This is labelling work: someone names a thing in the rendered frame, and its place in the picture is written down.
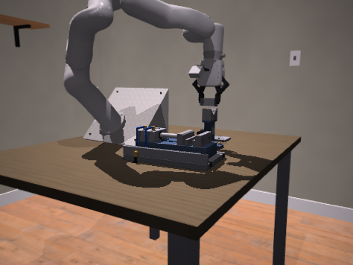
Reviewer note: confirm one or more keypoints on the light grey flat bar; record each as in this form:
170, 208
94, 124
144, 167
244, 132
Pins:
189, 141

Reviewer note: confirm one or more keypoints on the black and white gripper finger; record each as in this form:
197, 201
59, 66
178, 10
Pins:
200, 89
219, 90

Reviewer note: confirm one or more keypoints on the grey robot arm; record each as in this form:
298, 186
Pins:
197, 26

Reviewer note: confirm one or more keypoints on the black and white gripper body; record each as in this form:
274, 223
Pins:
213, 77

